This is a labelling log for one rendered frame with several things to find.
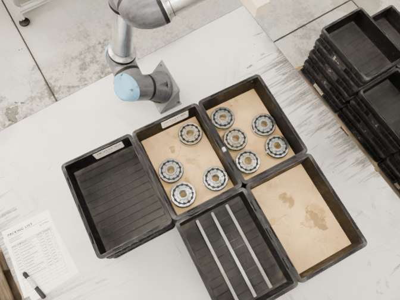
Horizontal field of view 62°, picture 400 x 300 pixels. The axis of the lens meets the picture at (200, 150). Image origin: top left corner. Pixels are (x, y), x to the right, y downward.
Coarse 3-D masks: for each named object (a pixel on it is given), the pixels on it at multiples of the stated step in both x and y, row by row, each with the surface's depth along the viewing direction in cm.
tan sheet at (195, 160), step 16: (176, 128) 147; (144, 144) 144; (160, 144) 144; (176, 144) 144; (208, 144) 144; (160, 160) 142; (192, 160) 142; (208, 160) 142; (192, 176) 140; (208, 192) 138; (176, 208) 136
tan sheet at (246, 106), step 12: (240, 96) 152; (252, 96) 152; (240, 108) 150; (252, 108) 150; (264, 108) 150; (240, 120) 148; (252, 132) 146; (276, 132) 146; (252, 144) 145; (264, 156) 143; (288, 156) 143; (264, 168) 141
